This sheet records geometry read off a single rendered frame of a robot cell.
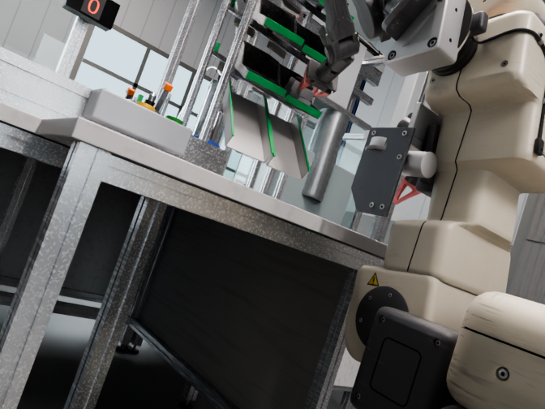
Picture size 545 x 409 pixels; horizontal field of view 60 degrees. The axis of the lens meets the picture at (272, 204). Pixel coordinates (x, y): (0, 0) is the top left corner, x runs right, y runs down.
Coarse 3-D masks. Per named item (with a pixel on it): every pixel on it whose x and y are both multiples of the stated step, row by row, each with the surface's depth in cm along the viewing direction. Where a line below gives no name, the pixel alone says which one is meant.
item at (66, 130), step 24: (48, 120) 80; (72, 120) 66; (96, 144) 66; (120, 144) 68; (144, 144) 70; (168, 168) 72; (192, 168) 75; (216, 192) 78; (240, 192) 80; (288, 216) 87; (312, 216) 90; (336, 240) 100; (360, 240) 98
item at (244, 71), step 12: (252, 48) 156; (240, 60) 140; (252, 60) 158; (264, 60) 159; (276, 60) 151; (240, 72) 137; (252, 72) 132; (264, 72) 156; (276, 72) 148; (264, 84) 134; (276, 84) 145
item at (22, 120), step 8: (0, 104) 81; (0, 112) 82; (8, 112) 82; (16, 112) 83; (24, 112) 84; (0, 120) 82; (8, 120) 82; (16, 120) 83; (24, 120) 84; (32, 120) 85; (40, 120) 85; (24, 128) 84; (32, 128) 85; (40, 136) 90; (64, 144) 89
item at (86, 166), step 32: (96, 160) 68; (64, 192) 66; (96, 192) 68; (160, 192) 74; (192, 192) 77; (64, 224) 67; (256, 224) 86; (288, 224) 90; (32, 256) 67; (64, 256) 67; (320, 256) 96; (352, 256) 102; (32, 288) 65; (32, 320) 66; (0, 352) 64; (32, 352) 66; (0, 384) 64
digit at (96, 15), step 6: (84, 0) 119; (90, 0) 120; (96, 0) 121; (102, 0) 122; (84, 6) 120; (90, 6) 120; (96, 6) 121; (102, 6) 122; (84, 12) 120; (90, 12) 121; (96, 12) 121; (96, 18) 122
